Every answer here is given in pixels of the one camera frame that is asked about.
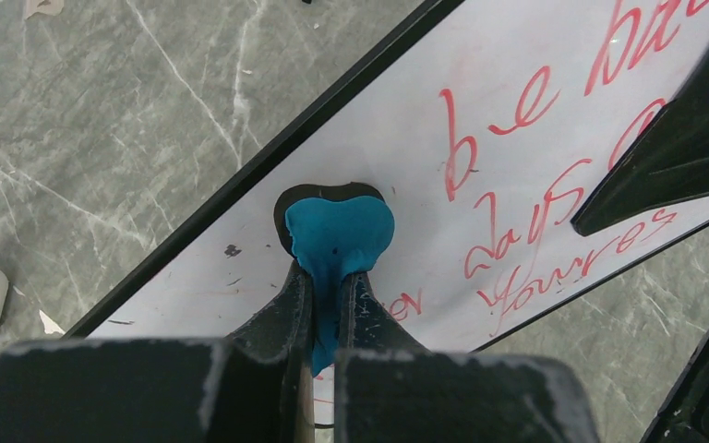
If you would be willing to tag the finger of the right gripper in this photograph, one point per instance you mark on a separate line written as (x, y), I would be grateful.
(668, 163)

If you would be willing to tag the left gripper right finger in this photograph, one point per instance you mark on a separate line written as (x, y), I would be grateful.
(390, 388)

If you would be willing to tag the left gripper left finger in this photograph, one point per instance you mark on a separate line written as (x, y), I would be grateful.
(253, 385)

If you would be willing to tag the blue whiteboard eraser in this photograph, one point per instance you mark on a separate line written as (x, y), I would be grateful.
(332, 232)

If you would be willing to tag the black framed whiteboard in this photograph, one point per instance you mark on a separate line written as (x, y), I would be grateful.
(485, 125)

